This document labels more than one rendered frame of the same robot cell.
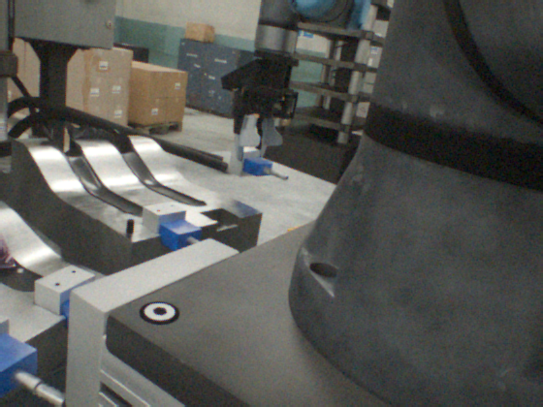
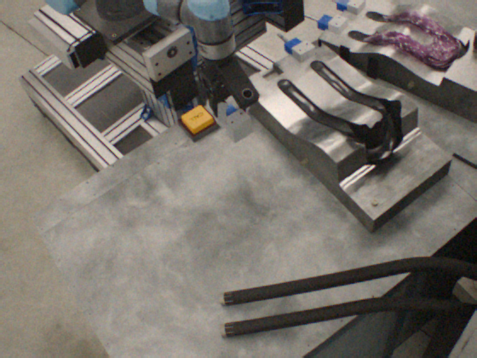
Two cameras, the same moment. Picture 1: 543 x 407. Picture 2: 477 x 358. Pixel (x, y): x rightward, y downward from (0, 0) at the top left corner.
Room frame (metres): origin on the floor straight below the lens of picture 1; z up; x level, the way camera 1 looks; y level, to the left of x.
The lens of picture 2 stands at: (1.72, 0.45, 1.95)
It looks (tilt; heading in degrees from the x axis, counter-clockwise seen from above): 54 degrees down; 207
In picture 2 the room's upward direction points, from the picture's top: 12 degrees counter-clockwise
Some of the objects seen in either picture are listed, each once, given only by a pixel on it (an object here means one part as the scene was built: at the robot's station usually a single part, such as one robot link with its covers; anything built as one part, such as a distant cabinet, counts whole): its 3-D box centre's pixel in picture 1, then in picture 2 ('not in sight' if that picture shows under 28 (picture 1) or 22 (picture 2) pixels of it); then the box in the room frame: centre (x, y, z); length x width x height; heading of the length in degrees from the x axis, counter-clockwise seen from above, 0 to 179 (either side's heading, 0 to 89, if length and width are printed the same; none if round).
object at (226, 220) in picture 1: (217, 225); (271, 77); (0.69, 0.07, 0.87); 0.05 x 0.05 x 0.04; 53
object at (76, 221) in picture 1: (114, 187); (343, 120); (0.79, 0.28, 0.87); 0.50 x 0.26 x 0.14; 53
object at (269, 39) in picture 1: (275, 42); (215, 43); (0.90, 0.04, 1.17); 0.08 x 0.08 x 0.05
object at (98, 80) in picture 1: (63, 85); not in sight; (4.62, 2.25, 0.47); 1.22 x 0.80 x 0.94; 68
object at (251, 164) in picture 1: (261, 168); (226, 113); (0.88, 0.02, 0.93); 0.13 x 0.05 x 0.05; 53
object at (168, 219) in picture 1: (184, 237); (292, 45); (0.57, 0.10, 0.89); 0.13 x 0.05 x 0.05; 53
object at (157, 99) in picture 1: (126, 93); not in sight; (5.58, 1.94, 0.37); 1.20 x 0.82 x 0.74; 72
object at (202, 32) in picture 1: (200, 32); not in sight; (8.04, 1.63, 1.26); 0.42 x 0.33 x 0.29; 64
